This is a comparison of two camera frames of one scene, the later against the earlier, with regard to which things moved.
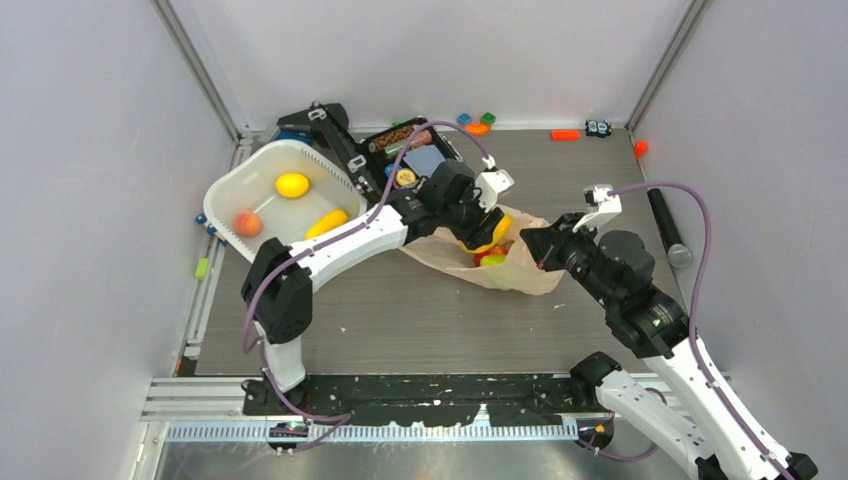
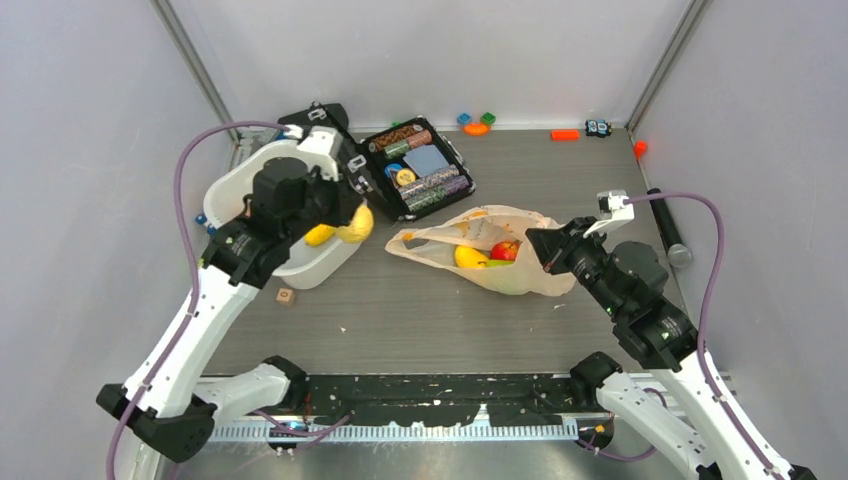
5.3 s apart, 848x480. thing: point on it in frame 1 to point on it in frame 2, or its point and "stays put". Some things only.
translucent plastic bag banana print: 521,272 stays put
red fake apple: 499,251 to 506,250
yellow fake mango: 501,232 to 469,257
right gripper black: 545,243 stays put
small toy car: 598,128 stays put
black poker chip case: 371,157 stays put
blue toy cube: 464,118 stays put
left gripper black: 480,229 to 346,199
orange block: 565,135 stays put
